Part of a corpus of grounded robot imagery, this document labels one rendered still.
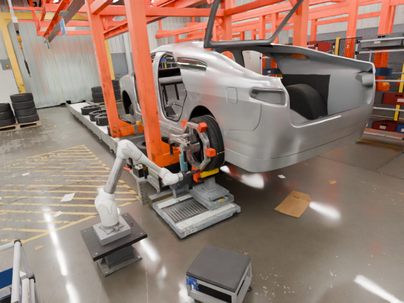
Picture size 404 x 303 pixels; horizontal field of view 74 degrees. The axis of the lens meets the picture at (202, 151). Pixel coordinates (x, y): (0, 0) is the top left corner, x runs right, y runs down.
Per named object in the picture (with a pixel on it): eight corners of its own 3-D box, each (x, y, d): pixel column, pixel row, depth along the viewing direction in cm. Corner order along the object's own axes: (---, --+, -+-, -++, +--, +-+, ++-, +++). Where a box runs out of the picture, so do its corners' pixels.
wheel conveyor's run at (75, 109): (136, 136, 695) (133, 122, 682) (102, 143, 653) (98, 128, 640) (86, 107, 1245) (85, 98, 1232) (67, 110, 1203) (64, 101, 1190)
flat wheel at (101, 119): (105, 120, 788) (104, 112, 780) (125, 120, 769) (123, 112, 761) (91, 125, 729) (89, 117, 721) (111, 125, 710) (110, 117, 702)
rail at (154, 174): (165, 187, 369) (163, 172, 362) (159, 189, 365) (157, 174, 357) (116, 146, 569) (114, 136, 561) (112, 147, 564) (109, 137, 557)
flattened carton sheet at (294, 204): (314, 198, 346) (314, 196, 345) (298, 218, 307) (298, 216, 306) (291, 192, 365) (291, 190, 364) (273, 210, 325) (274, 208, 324)
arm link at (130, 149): (144, 151, 252) (139, 148, 263) (129, 141, 242) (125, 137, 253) (136, 163, 251) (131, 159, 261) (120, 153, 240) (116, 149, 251)
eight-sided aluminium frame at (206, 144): (211, 173, 304) (208, 127, 286) (207, 174, 301) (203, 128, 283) (188, 160, 348) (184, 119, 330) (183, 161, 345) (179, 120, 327)
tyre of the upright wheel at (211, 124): (198, 112, 348) (204, 160, 366) (182, 116, 337) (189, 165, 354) (228, 115, 293) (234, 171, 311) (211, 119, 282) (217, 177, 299)
